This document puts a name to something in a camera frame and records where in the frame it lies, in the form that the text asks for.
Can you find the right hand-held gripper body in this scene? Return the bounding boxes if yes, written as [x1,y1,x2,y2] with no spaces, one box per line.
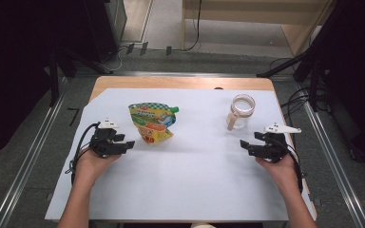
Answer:
[259,123,302,164]

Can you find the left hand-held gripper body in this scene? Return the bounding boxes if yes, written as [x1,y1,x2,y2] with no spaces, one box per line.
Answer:
[89,118,120,159]

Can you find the clear glass cup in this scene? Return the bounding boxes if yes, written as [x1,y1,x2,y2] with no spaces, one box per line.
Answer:
[226,93,257,132]

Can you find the yellow green spout pouch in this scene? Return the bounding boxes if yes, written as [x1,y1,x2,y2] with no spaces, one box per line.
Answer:
[127,102,180,145]

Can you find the person's right hand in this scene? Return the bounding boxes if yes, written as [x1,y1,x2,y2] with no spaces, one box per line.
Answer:
[255,155,300,191]

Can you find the person's left hand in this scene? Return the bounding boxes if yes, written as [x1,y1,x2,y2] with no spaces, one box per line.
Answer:
[73,148,122,186]

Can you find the white paper sheet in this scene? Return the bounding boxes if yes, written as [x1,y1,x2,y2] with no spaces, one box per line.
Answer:
[45,87,314,221]

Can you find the black metal stand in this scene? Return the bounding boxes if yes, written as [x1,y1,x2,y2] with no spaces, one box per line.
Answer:
[48,47,108,107]
[256,0,340,112]

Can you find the pale rounded object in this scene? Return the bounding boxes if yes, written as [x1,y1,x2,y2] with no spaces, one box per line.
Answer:
[189,222,217,228]

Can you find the dark curtain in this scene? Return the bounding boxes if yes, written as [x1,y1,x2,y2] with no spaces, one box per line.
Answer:
[0,0,56,164]
[324,0,365,167]

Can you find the dark cabinet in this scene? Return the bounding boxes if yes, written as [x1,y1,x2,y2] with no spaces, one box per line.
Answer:
[85,0,127,63]

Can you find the light wooden furniture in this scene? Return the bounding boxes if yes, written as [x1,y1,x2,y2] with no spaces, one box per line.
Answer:
[182,0,334,56]

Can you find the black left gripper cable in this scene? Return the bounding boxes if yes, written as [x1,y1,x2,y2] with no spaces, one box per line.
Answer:
[65,123,101,186]

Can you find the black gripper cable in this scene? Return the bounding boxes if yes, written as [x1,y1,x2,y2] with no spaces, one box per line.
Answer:
[279,139,307,194]
[65,123,101,186]

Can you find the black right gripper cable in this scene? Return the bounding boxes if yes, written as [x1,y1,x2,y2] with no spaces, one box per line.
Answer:
[279,139,307,194]

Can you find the black floor cables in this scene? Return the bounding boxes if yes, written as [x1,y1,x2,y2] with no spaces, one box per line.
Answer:
[269,56,331,127]

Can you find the metal floor rail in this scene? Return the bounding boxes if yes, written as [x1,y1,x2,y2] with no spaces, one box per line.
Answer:
[75,70,298,79]
[298,82,365,228]
[0,77,69,228]

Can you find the white floor cable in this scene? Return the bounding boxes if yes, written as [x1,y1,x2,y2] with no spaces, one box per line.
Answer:
[103,46,125,72]

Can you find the hanging black cable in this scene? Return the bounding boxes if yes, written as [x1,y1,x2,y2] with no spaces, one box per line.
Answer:
[183,0,202,52]

